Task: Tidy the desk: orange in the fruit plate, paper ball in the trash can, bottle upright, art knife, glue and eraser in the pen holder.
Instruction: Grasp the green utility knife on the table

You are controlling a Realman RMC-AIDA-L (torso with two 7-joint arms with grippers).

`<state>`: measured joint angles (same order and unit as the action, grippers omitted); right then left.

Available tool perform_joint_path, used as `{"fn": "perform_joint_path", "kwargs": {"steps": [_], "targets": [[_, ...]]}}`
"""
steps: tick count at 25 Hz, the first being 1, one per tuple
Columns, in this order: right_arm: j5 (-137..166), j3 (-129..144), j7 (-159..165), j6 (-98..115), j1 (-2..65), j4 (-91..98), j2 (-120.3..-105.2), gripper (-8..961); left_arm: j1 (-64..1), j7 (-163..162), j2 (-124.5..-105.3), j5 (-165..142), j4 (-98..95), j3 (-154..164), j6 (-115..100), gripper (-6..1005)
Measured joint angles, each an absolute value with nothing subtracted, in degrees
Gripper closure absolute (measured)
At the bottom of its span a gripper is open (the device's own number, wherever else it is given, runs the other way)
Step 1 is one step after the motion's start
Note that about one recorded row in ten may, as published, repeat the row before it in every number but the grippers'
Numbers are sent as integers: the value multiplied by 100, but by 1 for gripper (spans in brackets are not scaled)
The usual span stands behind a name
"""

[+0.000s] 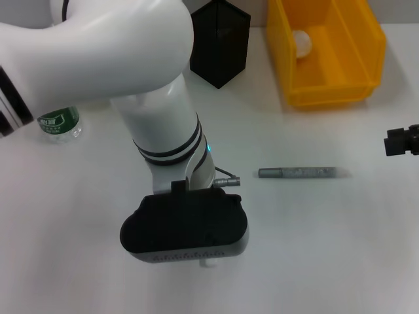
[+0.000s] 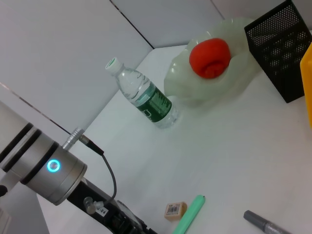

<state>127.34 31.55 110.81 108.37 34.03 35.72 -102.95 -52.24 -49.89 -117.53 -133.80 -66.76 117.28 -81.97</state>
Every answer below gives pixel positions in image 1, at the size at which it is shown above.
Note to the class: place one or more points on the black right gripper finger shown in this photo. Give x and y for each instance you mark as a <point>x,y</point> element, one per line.
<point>397,142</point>

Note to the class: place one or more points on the white paper ball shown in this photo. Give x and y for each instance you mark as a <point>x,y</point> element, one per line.
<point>302,44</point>

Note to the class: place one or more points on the green pen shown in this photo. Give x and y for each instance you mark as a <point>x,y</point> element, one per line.
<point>209,263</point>

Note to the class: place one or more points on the clear green-label water bottle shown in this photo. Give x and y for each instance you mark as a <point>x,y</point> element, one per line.
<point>62,126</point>

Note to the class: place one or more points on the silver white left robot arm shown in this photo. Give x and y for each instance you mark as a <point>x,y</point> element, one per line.
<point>98,49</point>

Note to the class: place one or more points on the grey glitter pen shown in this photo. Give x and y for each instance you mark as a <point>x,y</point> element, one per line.
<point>294,172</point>

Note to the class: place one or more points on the black mesh pen holder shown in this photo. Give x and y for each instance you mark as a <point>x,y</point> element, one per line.
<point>226,45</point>

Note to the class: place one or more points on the yellow plastic bin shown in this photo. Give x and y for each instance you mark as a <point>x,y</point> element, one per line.
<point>337,65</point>

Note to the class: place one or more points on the silver left connector plug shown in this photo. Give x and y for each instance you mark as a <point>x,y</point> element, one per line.
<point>227,181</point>

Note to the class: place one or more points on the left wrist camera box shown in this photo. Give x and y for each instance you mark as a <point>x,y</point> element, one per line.
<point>183,222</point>

